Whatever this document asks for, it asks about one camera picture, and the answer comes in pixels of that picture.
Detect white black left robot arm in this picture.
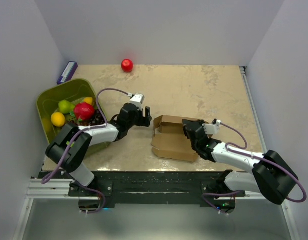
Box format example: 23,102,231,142
41,103,152,196

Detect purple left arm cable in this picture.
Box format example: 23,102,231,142
40,88,135,185

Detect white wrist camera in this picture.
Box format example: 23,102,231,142
128,93,145,111
202,119,222,136

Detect purple white small box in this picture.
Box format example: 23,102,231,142
56,61,78,85

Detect green pear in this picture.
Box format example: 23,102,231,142
58,100,75,115

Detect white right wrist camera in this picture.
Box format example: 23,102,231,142
202,119,222,136

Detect red apple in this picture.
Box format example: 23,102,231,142
121,59,134,73

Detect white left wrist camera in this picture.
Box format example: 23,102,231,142
128,93,145,111

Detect olive green plastic bin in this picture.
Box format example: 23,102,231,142
36,78,97,143

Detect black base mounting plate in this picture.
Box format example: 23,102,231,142
54,170,246,214

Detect small orange fruit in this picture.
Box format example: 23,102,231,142
83,97,95,106

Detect red dragon fruit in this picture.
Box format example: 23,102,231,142
73,102,95,121

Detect dark purple grapes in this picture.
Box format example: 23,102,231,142
66,109,105,127

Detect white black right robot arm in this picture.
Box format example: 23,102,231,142
182,119,300,205

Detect brown cardboard paper box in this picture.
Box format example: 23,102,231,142
151,115,199,163

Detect yellow lemon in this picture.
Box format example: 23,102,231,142
50,112,66,128

